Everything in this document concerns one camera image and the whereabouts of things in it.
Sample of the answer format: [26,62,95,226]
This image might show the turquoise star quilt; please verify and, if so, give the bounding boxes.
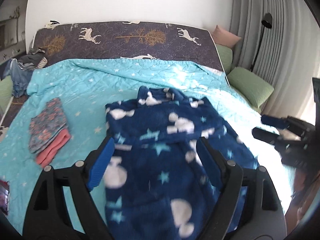
[1,59,293,232]

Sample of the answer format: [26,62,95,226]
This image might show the black floor lamp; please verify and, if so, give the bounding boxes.
[250,12,273,72]

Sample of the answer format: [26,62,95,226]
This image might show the small dark booklet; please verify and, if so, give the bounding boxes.
[0,180,10,215]

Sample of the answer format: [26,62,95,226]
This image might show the pile of denim clothes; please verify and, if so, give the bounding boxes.
[3,49,48,98]

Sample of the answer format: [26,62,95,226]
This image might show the green pillow left side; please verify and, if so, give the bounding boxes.
[0,75,13,109]

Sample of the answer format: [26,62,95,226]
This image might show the green pillow at headboard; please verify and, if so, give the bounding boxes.
[216,44,233,74]

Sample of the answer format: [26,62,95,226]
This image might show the pink pillow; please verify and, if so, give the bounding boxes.
[212,25,241,49]

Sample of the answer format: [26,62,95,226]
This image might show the folded floral pink clothes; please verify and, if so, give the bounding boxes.
[28,98,71,167]

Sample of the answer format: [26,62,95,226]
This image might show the green pillow near curtain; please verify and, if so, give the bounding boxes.
[227,67,274,108]

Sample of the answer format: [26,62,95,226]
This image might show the grey curtain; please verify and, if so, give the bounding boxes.
[230,0,319,122]

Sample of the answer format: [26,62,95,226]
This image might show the navy fleece star pajama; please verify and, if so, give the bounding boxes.
[104,86,258,239]

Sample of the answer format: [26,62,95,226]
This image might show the dark deer pattern bedsheet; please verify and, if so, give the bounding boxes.
[0,21,224,131]

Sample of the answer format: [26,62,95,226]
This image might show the person's right hand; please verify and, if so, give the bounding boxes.
[285,169,319,235]

